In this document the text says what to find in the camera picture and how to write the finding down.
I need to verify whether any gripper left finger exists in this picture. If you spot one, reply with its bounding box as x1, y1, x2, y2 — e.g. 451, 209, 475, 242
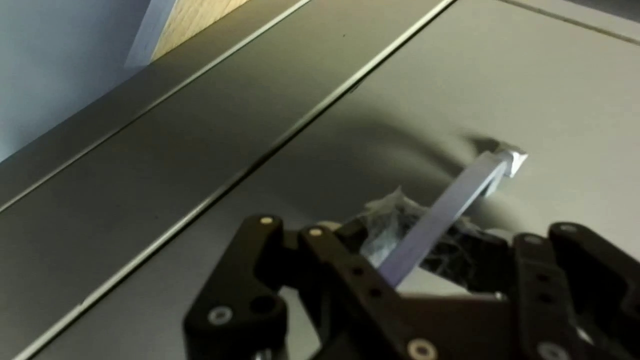
182, 188, 437, 360

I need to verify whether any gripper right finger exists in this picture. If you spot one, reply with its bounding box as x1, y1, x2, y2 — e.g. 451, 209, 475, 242
421, 220, 640, 360

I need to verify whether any silver drawer handle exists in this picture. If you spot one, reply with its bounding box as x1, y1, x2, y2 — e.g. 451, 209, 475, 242
377, 141, 529, 290

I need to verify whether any grey cabinet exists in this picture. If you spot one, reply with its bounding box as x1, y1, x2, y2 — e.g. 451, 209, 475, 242
0, 0, 640, 360

